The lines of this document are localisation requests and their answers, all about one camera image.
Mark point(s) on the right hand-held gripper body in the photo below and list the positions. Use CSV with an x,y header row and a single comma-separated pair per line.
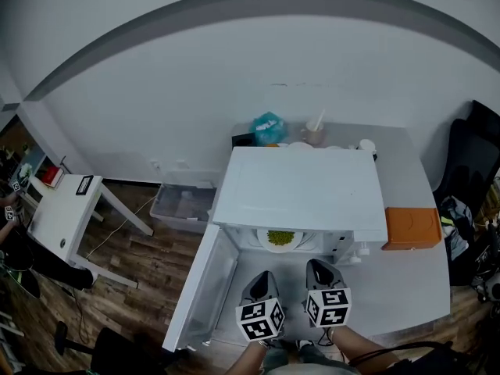
x,y
328,299

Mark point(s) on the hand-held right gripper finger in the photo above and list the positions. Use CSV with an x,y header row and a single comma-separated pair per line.
x,y
312,279
332,281

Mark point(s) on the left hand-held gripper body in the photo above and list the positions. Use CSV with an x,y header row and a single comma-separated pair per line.
x,y
254,313

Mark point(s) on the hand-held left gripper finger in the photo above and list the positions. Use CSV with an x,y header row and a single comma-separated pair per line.
x,y
271,291
250,293

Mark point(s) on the white round plate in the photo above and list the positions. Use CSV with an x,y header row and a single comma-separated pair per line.
x,y
279,249

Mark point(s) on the white microwave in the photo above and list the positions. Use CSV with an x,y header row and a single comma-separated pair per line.
x,y
297,186

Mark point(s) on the person's left forearm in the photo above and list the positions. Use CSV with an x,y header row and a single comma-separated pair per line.
x,y
248,359

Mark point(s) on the person's right forearm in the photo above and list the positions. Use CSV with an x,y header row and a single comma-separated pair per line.
x,y
359,346

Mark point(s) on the silver wristband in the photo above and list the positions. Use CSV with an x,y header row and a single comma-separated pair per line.
x,y
263,342

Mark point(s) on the person's legs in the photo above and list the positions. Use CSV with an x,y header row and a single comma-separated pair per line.
x,y
285,356

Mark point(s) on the person's white shirt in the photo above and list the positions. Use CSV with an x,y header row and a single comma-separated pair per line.
x,y
312,370

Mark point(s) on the orange plastic box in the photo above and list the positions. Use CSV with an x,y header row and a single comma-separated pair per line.
x,y
412,227

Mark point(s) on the clear plastic storage bin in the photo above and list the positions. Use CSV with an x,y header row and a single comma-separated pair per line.
x,y
179,209

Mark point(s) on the black bag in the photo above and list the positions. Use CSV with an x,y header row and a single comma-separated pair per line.
x,y
437,365

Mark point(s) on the gray and black backpack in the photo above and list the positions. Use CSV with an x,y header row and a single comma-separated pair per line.
x,y
457,221

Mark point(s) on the black office chair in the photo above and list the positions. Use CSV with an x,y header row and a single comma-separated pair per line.
x,y
113,350
472,162

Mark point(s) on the small black box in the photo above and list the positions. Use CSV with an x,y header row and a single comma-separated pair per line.
x,y
243,141

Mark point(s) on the teal plastic bag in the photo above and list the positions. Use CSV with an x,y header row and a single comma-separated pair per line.
x,y
267,129

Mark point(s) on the white round headset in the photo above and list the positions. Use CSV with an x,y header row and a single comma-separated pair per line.
x,y
493,287

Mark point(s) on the white stick in mug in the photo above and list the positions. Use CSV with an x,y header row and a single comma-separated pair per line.
x,y
320,118

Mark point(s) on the black framed card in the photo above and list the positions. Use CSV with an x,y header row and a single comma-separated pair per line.
x,y
84,185

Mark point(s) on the small white table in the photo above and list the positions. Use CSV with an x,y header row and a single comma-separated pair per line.
x,y
62,217

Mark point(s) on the red box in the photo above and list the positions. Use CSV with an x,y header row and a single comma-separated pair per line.
x,y
51,176

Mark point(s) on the white flower bouquet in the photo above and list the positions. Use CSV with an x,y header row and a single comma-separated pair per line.
x,y
25,169

